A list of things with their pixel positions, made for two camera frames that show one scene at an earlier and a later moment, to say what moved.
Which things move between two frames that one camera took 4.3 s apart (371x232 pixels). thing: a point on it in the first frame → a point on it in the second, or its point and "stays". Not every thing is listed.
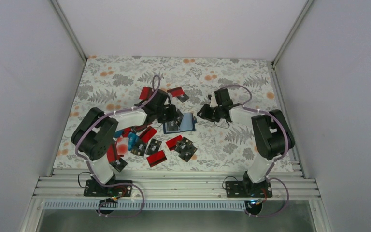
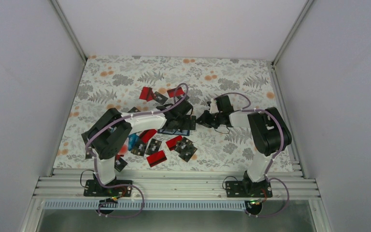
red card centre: x=171 y=143 stays
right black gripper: x=205 y=115 → x=204 y=119
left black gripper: x=173 y=114 → x=186 y=124
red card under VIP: x=156 y=158 stays
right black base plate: x=243 y=189 stays
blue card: x=133 y=137 stays
